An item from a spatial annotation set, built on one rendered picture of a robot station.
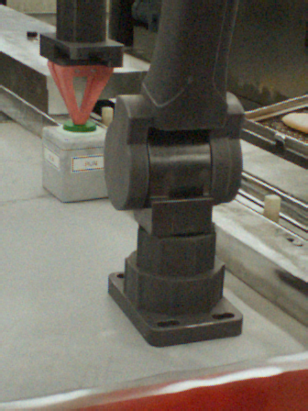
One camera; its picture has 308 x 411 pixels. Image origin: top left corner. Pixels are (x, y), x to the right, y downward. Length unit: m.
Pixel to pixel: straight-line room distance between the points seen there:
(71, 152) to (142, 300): 0.32
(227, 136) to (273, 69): 3.74
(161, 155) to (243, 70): 3.99
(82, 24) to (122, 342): 0.41
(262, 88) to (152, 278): 3.86
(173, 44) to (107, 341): 0.25
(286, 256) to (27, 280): 0.24
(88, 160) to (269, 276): 0.32
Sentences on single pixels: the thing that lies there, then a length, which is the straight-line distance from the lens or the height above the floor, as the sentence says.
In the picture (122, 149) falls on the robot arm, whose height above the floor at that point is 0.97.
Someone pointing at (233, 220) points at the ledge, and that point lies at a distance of 0.91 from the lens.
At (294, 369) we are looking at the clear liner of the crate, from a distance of 0.52.
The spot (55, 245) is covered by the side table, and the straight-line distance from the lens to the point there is 0.94.
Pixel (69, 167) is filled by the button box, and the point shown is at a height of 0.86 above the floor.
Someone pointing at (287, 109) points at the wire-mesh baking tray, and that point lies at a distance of 1.22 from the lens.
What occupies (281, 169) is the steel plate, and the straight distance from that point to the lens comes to 1.24.
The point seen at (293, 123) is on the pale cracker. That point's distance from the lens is 1.15.
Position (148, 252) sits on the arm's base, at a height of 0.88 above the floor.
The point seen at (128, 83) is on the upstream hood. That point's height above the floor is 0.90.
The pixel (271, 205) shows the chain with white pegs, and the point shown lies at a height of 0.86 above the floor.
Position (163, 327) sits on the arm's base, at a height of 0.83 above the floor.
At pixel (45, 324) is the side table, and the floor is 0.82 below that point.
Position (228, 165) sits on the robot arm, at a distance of 0.75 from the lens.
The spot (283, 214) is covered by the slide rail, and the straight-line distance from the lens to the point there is 0.97.
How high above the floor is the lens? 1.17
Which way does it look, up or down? 19 degrees down
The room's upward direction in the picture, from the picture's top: 3 degrees clockwise
